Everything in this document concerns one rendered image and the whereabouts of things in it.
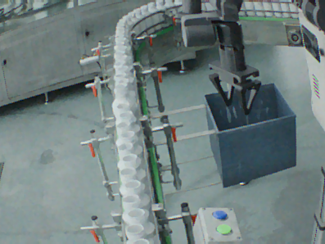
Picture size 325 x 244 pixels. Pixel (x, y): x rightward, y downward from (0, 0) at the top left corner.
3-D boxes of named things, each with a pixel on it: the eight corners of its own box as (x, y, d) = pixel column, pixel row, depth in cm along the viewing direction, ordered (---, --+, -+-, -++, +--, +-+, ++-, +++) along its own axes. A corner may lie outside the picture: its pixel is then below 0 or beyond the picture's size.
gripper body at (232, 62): (240, 85, 108) (236, 51, 105) (208, 71, 116) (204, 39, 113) (260, 78, 111) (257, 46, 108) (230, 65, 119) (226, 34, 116)
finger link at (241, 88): (242, 124, 111) (240, 80, 107) (221, 112, 117) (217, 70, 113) (264, 113, 115) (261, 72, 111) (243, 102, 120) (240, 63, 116)
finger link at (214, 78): (232, 118, 114) (228, 75, 110) (210, 107, 120) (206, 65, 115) (253, 108, 117) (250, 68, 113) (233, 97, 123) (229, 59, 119)
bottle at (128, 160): (160, 210, 137) (147, 155, 130) (144, 221, 134) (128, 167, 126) (143, 204, 141) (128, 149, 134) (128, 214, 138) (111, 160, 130)
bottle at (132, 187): (164, 234, 126) (151, 182, 119) (147, 246, 123) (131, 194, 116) (147, 228, 131) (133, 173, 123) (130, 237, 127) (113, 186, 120)
